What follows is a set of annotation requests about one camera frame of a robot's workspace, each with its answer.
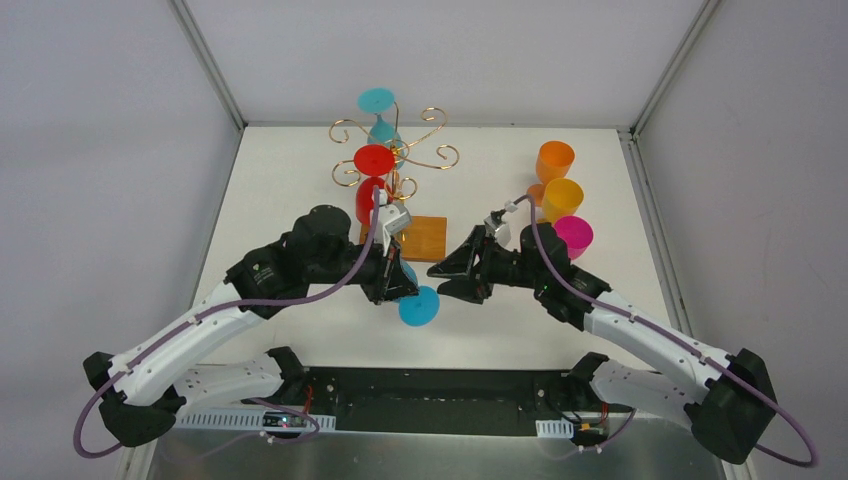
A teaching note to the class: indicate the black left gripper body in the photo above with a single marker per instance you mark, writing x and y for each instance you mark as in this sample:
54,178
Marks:
385,279

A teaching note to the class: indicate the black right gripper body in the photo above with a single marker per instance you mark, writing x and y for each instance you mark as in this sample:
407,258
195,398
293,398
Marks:
482,264

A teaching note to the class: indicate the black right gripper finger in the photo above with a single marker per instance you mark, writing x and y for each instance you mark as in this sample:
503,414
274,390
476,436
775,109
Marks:
460,263
470,291

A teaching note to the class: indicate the blue wine glass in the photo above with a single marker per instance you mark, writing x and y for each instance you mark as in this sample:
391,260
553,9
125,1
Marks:
421,309

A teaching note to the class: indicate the magenta wine glass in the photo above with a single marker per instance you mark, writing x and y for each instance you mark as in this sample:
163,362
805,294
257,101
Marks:
577,234

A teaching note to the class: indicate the yellow wine glass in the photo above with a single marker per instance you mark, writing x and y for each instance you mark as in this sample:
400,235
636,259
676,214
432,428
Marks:
559,198

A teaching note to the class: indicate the red wine glass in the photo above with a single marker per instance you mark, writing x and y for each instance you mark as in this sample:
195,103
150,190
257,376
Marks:
374,161

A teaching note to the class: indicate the orange wine glass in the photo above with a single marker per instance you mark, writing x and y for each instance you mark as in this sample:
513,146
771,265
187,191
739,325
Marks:
554,160

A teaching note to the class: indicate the teal wine glass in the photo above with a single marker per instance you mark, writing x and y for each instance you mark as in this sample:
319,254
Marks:
378,101

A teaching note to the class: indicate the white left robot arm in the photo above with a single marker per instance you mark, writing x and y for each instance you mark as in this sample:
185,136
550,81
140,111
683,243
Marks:
142,393

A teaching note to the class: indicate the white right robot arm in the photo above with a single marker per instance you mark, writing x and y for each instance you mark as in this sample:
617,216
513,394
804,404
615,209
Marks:
720,397

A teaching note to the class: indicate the wooden rack base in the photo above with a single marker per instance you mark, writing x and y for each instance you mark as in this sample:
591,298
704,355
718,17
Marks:
424,240

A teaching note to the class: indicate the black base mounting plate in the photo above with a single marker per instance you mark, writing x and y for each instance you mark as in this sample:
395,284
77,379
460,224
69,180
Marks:
434,401

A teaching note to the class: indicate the left controller board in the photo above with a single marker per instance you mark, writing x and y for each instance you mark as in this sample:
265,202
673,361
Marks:
284,421

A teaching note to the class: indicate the controller board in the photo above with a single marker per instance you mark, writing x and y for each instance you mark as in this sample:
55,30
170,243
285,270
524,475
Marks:
589,435
284,421

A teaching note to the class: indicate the right controller board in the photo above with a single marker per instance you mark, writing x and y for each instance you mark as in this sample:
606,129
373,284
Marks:
589,435

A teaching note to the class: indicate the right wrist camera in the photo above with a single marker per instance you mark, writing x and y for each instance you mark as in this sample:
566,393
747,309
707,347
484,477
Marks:
497,227

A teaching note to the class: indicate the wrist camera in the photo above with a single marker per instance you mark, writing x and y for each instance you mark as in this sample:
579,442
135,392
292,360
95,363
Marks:
497,227
393,218

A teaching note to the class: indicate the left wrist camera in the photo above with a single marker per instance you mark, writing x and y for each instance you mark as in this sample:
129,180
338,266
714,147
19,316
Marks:
393,218

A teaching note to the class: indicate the gold wire rack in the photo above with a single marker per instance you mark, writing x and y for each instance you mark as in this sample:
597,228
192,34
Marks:
399,187

